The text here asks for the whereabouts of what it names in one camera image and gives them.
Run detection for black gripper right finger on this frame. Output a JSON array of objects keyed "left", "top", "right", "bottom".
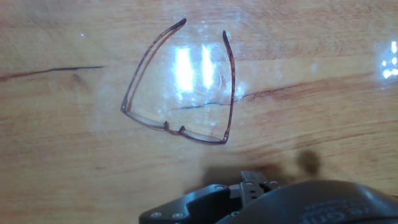
[{"left": 239, "top": 170, "right": 284, "bottom": 207}]

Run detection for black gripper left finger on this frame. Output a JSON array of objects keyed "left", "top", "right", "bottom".
[{"left": 139, "top": 184, "right": 243, "bottom": 224}]

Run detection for brown framed glasses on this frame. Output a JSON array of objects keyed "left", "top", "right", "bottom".
[{"left": 120, "top": 17, "right": 236, "bottom": 146}]

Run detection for orange-brown wooden board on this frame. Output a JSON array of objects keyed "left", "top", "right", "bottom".
[{"left": 0, "top": 0, "right": 398, "bottom": 224}]

